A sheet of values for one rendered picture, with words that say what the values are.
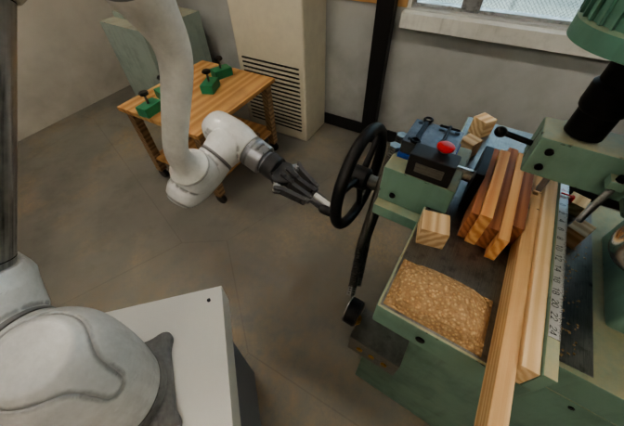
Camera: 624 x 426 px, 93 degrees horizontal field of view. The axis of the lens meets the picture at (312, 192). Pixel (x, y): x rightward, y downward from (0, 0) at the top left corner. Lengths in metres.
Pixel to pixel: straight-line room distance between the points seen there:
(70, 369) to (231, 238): 1.27
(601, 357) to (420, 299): 0.34
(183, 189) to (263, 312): 0.80
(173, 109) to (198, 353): 0.50
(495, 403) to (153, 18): 0.67
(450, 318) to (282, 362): 1.00
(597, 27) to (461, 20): 1.36
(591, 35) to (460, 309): 0.37
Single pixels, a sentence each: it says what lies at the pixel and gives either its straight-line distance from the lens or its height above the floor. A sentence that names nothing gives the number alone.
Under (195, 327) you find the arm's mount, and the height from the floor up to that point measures 0.69.
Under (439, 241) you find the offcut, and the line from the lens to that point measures 0.55.
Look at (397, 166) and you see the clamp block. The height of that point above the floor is 0.96.
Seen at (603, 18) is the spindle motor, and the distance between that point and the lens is 0.49.
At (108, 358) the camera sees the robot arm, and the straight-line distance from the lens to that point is 0.52.
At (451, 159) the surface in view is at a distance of 0.56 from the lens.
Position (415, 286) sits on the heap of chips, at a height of 0.93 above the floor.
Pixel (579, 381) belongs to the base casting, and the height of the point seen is 0.79.
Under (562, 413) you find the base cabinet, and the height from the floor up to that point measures 0.65.
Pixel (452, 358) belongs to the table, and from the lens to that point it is 0.53.
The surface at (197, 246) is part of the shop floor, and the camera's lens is 1.72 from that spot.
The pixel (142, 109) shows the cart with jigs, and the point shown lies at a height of 0.58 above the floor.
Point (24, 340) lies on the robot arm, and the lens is 0.53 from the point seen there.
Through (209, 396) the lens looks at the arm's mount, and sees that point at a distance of 0.70.
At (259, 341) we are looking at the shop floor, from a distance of 1.42.
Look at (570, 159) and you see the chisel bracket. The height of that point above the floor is 1.05.
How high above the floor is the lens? 1.35
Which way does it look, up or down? 47 degrees down
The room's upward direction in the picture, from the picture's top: 1 degrees counter-clockwise
